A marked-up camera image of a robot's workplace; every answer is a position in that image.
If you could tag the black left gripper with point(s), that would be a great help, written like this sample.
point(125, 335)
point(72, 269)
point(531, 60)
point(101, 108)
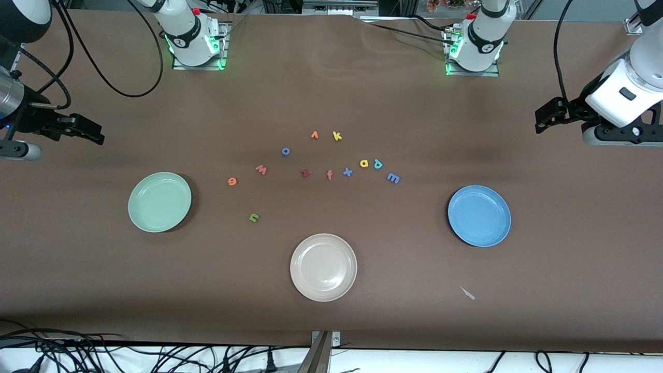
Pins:
point(581, 107)

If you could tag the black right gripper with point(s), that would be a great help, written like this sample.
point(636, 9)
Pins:
point(32, 118)

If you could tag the blue foam letter m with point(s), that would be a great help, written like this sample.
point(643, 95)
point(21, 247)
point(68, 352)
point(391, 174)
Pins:
point(393, 178)

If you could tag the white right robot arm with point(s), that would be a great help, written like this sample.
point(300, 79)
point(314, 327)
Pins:
point(186, 31)

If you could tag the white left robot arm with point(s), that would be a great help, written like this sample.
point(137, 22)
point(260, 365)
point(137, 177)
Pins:
point(487, 36)

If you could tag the light green plate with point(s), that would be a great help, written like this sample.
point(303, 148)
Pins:
point(155, 207)

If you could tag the blue plate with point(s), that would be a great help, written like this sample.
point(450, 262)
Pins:
point(479, 217)

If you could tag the colourful object pile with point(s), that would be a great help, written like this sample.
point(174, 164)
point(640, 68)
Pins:
point(445, 5)

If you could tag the pink foam letter w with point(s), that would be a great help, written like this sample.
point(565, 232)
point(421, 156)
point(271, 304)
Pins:
point(261, 169)

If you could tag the white paper scrap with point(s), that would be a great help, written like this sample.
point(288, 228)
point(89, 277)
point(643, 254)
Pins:
point(467, 293)

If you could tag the grey metal box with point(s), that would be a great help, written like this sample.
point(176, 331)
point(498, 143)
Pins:
point(336, 8)

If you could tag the beige plate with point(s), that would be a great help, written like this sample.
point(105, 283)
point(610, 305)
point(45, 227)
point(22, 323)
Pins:
point(323, 269)

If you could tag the grey metal pole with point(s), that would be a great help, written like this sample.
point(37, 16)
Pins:
point(317, 360)

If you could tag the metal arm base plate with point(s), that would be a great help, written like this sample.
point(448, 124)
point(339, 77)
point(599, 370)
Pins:
point(474, 74)
point(199, 68)

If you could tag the aluminium frame profile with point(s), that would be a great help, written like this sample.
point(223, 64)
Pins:
point(18, 57)
point(634, 26)

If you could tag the metal table edge bracket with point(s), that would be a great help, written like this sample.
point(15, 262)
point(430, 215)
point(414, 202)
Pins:
point(335, 339)

